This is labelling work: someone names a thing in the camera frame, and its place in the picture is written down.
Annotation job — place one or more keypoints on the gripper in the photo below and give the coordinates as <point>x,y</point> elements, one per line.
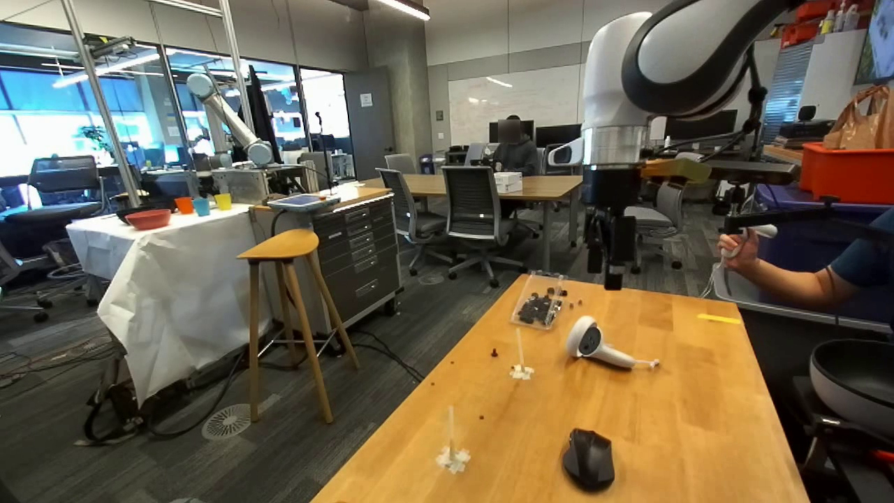
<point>613,188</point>

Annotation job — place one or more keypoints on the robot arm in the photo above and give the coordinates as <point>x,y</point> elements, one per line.
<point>611,77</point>

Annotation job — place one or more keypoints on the person's forearm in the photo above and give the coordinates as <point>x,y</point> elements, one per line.
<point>789,285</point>

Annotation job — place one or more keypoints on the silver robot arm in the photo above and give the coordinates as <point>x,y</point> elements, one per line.
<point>230,119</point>

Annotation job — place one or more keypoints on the black computer mouse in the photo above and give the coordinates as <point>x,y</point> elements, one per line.
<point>589,457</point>

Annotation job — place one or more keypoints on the grey office chair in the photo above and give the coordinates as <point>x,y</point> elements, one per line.
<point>656,216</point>

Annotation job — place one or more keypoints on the wooden meeting table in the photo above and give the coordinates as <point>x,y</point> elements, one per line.
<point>545,186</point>

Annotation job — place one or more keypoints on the clear box of black parts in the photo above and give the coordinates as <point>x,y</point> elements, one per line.
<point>536,306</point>

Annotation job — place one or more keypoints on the white hand controller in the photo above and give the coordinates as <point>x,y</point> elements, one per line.
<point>587,340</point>

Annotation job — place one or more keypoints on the white box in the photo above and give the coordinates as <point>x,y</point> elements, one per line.
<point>508,182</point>

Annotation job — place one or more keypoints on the row of monitors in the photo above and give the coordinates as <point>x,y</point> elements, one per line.
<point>557,135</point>

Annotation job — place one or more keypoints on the person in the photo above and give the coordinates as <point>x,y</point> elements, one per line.
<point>517,154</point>

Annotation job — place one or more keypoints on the person's hand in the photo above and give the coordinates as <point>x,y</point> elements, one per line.
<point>740,253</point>

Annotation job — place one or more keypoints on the strip of yellow tape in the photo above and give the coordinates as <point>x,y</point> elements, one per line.
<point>719,318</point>

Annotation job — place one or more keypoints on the row of office chairs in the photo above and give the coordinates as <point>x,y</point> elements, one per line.
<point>475,202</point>

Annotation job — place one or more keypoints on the grey plastic tray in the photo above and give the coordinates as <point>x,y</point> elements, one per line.
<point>740,299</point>

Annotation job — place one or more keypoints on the black monitor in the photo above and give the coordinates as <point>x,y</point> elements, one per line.
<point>702,126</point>

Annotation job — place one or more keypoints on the white plastic peg stand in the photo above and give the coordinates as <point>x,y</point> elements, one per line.
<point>520,370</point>
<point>453,459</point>

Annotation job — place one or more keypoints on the whiteboard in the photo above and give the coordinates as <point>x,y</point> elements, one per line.
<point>517,105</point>

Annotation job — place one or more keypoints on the blue plastic bin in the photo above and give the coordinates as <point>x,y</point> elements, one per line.
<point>803,258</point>

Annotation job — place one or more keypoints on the grey drawer cabinet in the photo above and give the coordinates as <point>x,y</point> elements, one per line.
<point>360,251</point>

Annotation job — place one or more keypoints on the orange plastic bin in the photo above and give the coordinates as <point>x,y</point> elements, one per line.
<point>848,175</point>

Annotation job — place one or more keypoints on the grey door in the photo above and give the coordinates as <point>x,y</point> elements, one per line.
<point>370,126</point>

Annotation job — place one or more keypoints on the brown paper bag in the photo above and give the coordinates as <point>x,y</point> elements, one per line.
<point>862,122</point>

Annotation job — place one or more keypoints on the black frying pan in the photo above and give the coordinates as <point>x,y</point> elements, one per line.
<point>855,381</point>

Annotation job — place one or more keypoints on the teach pendant tablet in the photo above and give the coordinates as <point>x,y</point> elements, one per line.
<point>302,202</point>

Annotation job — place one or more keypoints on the wooden stool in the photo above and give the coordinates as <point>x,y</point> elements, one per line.
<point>279,246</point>

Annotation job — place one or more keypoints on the yellow cup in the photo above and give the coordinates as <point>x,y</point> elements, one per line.
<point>223,202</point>

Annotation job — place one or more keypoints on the blue cup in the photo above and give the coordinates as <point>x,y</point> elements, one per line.
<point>202,207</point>

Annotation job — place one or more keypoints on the orange cup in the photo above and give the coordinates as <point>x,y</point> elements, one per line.
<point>184,205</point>

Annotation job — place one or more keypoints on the table with white cloth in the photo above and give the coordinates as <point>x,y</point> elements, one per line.
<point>178,279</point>

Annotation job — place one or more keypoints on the red bowl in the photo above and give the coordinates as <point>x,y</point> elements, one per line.
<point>148,219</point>

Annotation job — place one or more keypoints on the black bowl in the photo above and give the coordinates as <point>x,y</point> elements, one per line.
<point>140,206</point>

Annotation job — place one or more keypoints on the black mesh office chair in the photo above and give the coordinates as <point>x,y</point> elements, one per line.
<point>63,181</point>

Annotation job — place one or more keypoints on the camera on mount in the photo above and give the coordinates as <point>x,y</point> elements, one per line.
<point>754,172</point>

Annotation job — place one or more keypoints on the aluminium frame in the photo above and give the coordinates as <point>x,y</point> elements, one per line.
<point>105,112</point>

